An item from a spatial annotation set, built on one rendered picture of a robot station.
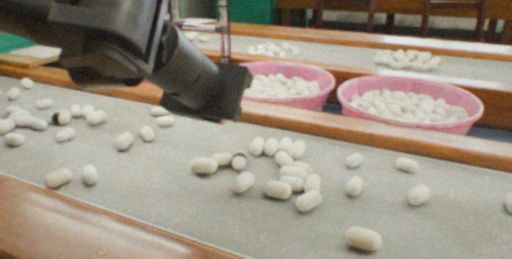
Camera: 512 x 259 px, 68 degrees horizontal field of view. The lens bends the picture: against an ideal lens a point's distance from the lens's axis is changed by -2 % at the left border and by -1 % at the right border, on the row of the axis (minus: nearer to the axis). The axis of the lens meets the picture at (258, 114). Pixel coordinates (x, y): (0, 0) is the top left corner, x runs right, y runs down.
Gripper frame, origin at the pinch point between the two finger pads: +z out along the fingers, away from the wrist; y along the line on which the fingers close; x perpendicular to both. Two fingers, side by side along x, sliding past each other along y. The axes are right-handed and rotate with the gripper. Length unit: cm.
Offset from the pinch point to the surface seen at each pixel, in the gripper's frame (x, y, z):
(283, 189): 8.6, -9.5, 0.6
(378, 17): -270, 48, 432
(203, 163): 7.7, 2.7, 1.3
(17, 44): -14, 81, 22
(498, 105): -22, -38, 42
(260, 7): -148, 114, 221
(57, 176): 14.6, 18.8, -6.9
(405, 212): 7.6, -23.8, 4.7
